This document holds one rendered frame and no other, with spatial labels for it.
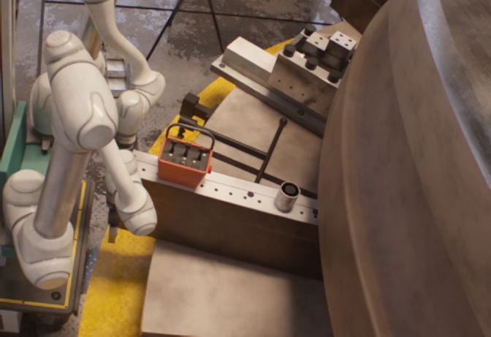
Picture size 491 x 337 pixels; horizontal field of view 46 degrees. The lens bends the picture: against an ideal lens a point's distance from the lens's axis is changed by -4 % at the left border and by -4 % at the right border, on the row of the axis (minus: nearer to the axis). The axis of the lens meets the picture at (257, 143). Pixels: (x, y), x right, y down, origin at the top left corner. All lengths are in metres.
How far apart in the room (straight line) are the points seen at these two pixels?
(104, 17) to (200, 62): 2.14
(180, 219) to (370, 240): 0.93
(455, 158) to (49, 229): 1.11
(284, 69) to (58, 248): 1.81
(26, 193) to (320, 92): 1.78
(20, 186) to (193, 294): 0.96
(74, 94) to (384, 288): 1.03
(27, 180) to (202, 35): 2.58
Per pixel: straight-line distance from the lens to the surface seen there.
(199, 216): 2.49
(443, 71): 1.56
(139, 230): 1.88
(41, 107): 2.29
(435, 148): 1.51
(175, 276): 2.59
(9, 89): 2.15
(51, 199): 1.68
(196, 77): 3.93
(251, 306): 2.60
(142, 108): 2.17
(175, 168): 2.30
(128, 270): 2.94
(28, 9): 4.32
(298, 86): 3.23
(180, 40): 4.20
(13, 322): 2.59
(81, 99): 1.41
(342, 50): 3.16
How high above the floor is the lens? 2.52
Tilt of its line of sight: 44 degrees down
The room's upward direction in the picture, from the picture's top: 21 degrees clockwise
